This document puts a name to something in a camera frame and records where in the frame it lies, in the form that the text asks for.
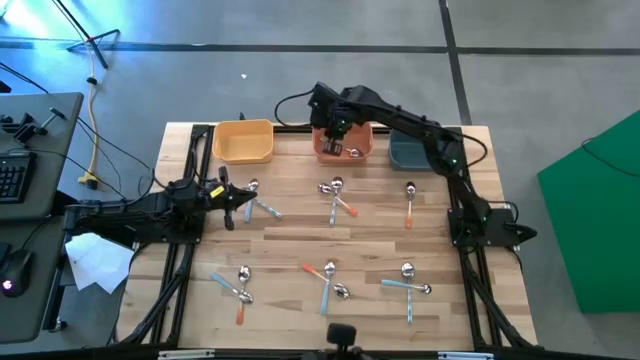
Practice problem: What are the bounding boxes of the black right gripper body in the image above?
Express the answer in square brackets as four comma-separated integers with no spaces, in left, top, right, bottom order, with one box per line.
[319,112,356,144]

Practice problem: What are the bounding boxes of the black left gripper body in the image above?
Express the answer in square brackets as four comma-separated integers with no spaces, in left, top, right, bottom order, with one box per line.
[199,166,237,232]

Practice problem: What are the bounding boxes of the orange plastic bin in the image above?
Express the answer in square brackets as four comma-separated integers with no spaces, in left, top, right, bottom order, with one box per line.
[311,121,375,166]

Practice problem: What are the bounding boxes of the yellow plastic bin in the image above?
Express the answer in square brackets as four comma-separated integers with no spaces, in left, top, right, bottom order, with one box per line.
[212,118,275,165]

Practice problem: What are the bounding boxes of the dark blue plastic bin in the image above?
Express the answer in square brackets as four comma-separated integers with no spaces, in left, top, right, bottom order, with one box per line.
[388,128,439,173]

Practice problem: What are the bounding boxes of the white paper sheets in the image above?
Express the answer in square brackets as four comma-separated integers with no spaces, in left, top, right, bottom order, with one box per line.
[64,232,136,295]

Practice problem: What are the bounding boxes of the black desk leg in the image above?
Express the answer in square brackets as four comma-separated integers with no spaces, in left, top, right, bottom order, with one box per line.
[49,189,76,221]

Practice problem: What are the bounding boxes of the grey desk with keyboard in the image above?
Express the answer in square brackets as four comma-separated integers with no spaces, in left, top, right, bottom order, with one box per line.
[0,91,85,222]

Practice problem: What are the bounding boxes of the black keyboard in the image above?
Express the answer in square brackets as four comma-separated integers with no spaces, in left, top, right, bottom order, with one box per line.
[0,151,39,205]

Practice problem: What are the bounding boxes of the black desk clamp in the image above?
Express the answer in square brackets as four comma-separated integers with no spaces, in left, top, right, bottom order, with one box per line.
[0,106,67,147]

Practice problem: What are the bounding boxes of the black tripod stand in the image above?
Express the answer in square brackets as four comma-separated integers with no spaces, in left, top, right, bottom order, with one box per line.
[49,0,122,70]

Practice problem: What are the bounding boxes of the black computer mouse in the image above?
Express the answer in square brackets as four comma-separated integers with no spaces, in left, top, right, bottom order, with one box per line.
[0,248,34,300]

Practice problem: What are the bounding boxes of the grey desk with mouse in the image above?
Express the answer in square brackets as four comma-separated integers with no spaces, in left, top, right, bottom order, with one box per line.
[0,215,71,346]

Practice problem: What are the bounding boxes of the green board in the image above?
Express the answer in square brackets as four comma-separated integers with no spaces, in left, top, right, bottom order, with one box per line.
[537,109,640,315]

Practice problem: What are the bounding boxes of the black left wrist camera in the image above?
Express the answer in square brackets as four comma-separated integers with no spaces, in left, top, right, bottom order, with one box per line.
[166,177,204,206]

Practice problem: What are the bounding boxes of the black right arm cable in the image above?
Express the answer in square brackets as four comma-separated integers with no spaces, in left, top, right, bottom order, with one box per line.
[273,88,317,129]

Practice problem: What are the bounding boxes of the yellow power cable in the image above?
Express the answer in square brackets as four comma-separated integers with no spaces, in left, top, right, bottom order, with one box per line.
[77,42,101,190]

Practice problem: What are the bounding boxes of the silver metal bracket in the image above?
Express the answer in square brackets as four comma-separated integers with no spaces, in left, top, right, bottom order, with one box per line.
[157,349,217,360]
[437,351,496,360]

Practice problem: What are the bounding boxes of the black table-level camera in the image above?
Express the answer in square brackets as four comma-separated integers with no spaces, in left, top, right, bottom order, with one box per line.
[304,322,374,360]

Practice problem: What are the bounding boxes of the black cable on green board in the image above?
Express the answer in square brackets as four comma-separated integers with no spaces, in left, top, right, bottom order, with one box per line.
[579,135,640,180]

